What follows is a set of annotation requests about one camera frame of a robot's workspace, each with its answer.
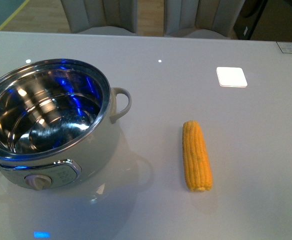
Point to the white electric cooking pot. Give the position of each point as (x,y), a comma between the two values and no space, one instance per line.
(58,122)

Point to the yellow corn cob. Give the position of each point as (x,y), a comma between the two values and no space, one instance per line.
(197,171)

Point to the right beige upholstered chair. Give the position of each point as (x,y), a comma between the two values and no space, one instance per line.
(200,19)

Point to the table label sticker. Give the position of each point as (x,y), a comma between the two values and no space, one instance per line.
(291,47)

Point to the beige upholstered chair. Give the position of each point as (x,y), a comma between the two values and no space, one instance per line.
(101,17)
(200,19)

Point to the left beige upholstered chair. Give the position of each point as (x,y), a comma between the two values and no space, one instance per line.
(101,17)

